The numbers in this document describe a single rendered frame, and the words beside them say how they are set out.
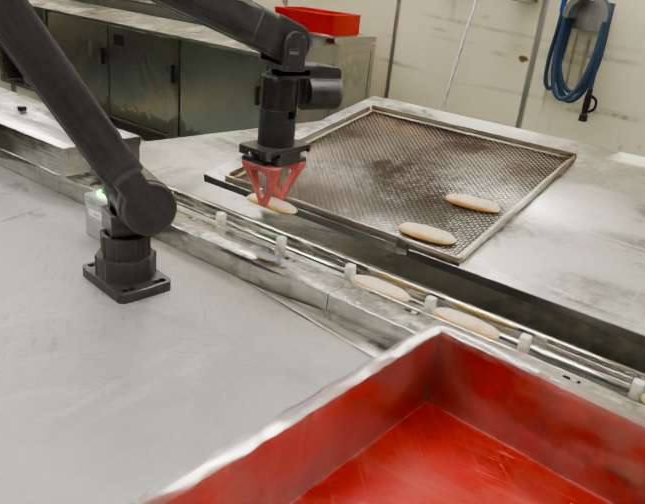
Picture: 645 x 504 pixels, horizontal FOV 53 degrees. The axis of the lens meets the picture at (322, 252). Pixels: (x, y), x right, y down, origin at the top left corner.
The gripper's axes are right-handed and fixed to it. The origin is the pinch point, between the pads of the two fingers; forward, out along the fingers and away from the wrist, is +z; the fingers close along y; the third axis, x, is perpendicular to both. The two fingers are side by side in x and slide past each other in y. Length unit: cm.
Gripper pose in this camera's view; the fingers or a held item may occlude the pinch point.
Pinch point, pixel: (271, 198)
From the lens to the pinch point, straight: 105.7
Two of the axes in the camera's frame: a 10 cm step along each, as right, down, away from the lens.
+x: -7.9, -3.2, 5.3
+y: 6.1, -2.6, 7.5
